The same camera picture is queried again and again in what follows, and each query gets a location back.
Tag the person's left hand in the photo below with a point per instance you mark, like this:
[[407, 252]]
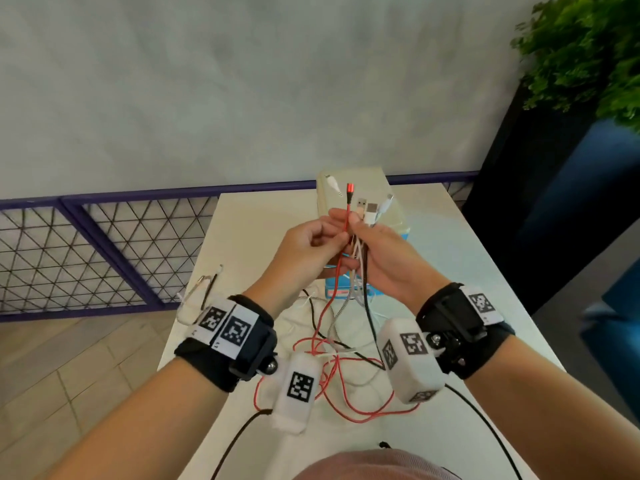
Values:
[[295, 254]]

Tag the person's right hand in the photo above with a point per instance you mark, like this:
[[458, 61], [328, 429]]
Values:
[[395, 264]]

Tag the person's right thumb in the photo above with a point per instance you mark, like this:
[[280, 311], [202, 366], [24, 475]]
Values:
[[372, 229]]

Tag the person's left thumb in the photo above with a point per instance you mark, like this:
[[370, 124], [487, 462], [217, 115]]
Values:
[[327, 225]]

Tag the person's right forearm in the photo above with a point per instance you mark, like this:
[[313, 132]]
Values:
[[550, 414]]

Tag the person's left forearm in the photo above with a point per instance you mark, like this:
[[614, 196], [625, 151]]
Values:
[[150, 424]]

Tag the black planter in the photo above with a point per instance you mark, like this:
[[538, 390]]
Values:
[[530, 194]]

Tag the person's pink clothing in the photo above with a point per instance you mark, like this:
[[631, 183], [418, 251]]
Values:
[[375, 467]]

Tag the purple metal mesh railing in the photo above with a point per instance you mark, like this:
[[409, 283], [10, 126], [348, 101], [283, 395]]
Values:
[[80, 219]]

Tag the blue chair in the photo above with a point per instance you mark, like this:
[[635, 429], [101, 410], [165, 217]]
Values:
[[617, 324]]

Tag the green leafy plant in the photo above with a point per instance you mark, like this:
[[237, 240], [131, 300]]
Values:
[[585, 49]]

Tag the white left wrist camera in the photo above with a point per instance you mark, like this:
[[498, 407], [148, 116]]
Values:
[[299, 389]]

